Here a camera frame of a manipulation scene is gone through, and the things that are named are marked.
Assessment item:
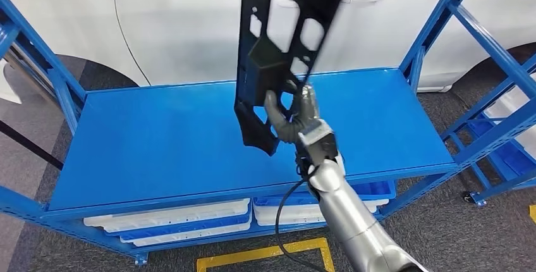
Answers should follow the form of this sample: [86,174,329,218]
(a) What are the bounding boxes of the white car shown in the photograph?
[0,0,536,93]

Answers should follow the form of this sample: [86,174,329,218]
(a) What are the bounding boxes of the black plastic plate part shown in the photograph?
[233,0,356,157]

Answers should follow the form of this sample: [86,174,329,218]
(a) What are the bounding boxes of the large white crate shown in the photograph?
[485,73,536,158]

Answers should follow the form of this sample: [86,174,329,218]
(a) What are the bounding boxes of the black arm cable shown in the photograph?
[275,178,327,272]

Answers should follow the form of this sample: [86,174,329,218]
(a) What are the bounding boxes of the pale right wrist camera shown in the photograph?
[298,119,338,166]

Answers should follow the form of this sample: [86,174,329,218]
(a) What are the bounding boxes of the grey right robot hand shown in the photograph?
[264,85,323,137]

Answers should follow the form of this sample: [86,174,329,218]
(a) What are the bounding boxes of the black pole stand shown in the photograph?
[0,120,64,171]

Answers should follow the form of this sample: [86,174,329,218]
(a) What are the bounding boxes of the blue metal shelf rack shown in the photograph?
[0,0,536,267]
[439,52,536,207]

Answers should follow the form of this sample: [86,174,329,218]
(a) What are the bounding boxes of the white flat panel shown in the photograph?
[0,58,21,106]

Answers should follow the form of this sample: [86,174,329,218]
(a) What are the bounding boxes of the white plastic bin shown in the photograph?
[83,197,251,233]
[121,219,252,248]
[253,199,388,227]

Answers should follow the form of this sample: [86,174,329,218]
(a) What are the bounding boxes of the yellow floor tape square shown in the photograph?
[195,237,336,272]

